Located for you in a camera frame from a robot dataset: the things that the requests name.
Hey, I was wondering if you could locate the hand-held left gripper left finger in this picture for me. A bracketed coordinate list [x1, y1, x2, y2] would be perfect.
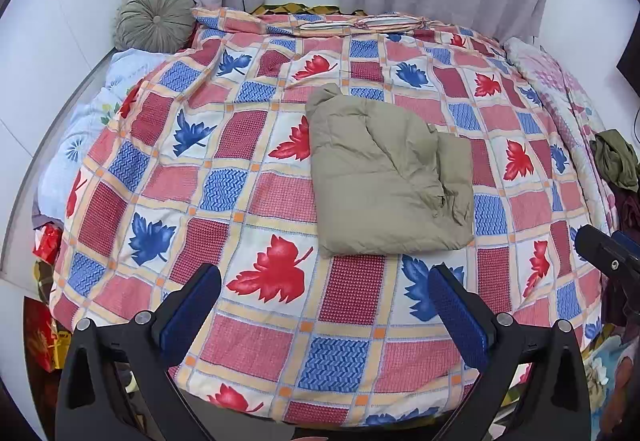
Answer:
[57, 263, 222, 441]

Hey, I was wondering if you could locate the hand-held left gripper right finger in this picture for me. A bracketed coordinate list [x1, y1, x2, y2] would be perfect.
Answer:
[429, 265, 593, 441]

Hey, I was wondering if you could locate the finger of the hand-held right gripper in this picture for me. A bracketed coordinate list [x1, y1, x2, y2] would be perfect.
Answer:
[575, 225, 640, 282]
[612, 230, 640, 253]

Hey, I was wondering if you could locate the khaki puffer jacket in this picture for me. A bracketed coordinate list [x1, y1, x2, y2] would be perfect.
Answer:
[305, 82, 475, 258]

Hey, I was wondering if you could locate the dark maroon garment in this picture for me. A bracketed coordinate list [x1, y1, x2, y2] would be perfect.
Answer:
[612, 188, 640, 232]

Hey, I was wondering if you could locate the olive green garment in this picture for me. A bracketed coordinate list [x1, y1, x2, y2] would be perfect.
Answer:
[590, 130, 640, 192]

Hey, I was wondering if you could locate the blue printed bag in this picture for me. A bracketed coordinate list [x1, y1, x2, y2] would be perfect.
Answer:
[585, 336, 640, 441]

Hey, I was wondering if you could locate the red gift bag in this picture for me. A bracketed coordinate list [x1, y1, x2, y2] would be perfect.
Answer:
[32, 223, 63, 267]
[25, 301, 71, 372]

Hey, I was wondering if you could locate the pink floral quilt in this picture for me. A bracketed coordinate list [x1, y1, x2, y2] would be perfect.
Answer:
[504, 37, 621, 222]

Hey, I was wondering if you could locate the leaf-print patchwork bedspread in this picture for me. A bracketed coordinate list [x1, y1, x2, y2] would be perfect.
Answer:
[37, 7, 621, 427]

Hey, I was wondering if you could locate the light blue floral pillow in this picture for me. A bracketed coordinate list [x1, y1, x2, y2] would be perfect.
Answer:
[37, 48, 166, 222]

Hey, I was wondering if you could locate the round green pleated cushion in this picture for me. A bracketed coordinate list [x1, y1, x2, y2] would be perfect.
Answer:
[113, 0, 197, 52]

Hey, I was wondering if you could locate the striped pink pillow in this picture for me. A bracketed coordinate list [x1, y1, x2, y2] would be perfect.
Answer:
[295, 13, 426, 36]

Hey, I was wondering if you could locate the yellow green mat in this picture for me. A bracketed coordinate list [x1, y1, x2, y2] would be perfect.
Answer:
[250, 3, 366, 16]

